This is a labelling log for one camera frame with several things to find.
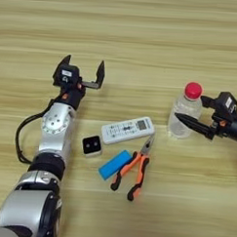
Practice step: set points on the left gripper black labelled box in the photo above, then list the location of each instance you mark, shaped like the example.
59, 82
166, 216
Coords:
67, 74

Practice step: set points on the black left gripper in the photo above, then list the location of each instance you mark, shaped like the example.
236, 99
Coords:
72, 95

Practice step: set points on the white remote control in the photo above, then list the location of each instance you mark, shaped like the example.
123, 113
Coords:
126, 130

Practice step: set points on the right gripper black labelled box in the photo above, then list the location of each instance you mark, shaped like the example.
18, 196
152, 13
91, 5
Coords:
226, 104

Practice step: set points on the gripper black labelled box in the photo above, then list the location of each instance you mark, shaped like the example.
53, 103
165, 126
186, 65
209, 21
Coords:
67, 74
226, 104

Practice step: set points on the clear bottle with red cap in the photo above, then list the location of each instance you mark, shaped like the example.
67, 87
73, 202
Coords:
186, 105

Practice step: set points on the blue rectangular block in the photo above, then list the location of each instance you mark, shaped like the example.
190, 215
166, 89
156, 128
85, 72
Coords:
113, 165

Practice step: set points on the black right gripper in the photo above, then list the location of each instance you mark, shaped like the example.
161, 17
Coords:
232, 130

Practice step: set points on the orange and black pliers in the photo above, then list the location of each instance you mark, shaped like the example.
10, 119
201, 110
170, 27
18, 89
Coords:
145, 149

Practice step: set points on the small black square box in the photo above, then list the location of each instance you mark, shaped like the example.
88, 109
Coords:
91, 146

